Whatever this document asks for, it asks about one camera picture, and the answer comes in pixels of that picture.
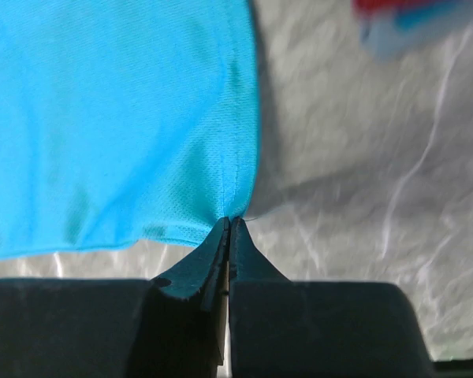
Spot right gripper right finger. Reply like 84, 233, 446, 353
229, 218, 434, 377

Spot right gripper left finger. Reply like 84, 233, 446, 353
0, 218, 229, 377

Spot teal t-shirt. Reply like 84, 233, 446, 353
0, 1, 261, 259

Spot folded grey-blue t-shirt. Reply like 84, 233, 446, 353
360, 17, 470, 59

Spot folded red t-shirt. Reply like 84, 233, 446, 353
352, 0, 445, 16

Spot folded light blue t-shirt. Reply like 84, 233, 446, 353
394, 1, 464, 30

